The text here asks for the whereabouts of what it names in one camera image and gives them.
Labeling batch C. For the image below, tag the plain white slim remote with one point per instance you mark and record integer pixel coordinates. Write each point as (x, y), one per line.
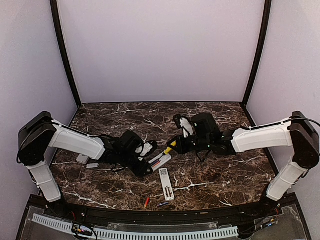
(82, 159)

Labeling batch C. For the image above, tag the white slotted cable duct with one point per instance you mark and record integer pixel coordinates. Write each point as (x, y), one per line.
(99, 233)

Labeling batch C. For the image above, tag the black frame post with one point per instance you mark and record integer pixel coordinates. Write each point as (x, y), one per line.
(63, 52)
(258, 53)

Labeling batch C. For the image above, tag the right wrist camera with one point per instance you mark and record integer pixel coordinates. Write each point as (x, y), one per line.
(182, 122)

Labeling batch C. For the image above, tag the yellow handled screwdriver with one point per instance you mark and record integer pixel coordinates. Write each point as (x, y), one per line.
(168, 149)

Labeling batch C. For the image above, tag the left black frame post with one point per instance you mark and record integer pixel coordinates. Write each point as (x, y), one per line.
(63, 52)

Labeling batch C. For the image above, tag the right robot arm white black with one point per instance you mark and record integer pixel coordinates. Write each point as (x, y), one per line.
(201, 133)

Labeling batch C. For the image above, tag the red blue battery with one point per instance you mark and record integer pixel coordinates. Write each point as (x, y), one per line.
(146, 202)

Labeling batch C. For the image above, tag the right black frame post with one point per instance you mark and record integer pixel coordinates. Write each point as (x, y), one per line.
(258, 53)

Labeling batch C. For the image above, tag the white button remote control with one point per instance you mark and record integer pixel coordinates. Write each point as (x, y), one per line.
(166, 184)

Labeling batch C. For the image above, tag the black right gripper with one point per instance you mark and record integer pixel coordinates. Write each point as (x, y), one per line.
(180, 145)

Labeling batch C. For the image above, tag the white remote with barcode label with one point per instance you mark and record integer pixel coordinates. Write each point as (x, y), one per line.
(163, 160)

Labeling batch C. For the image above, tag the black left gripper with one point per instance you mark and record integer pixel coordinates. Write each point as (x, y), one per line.
(140, 172)

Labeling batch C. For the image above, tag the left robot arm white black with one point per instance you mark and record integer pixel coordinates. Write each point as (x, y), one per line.
(43, 132)

